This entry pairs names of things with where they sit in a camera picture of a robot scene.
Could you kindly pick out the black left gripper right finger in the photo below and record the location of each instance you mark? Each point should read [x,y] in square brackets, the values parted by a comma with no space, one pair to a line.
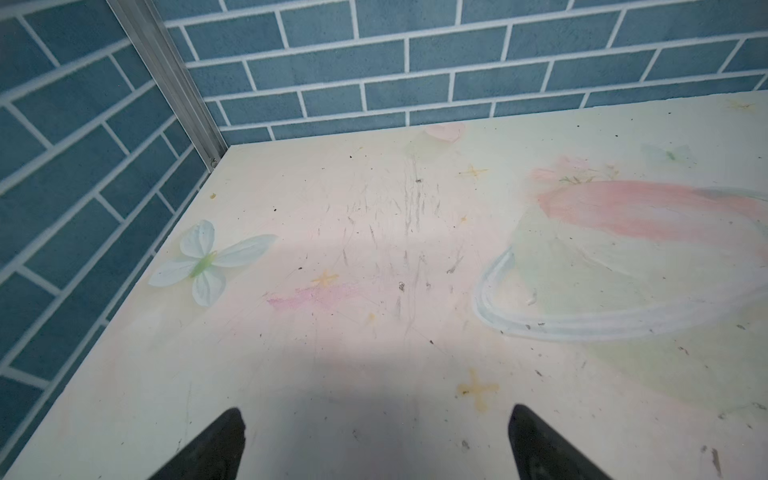
[540,452]

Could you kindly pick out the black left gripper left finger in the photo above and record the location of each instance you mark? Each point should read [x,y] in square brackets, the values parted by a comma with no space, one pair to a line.
[214,454]

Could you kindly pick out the aluminium left corner post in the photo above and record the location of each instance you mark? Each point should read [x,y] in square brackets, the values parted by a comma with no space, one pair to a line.
[145,29]

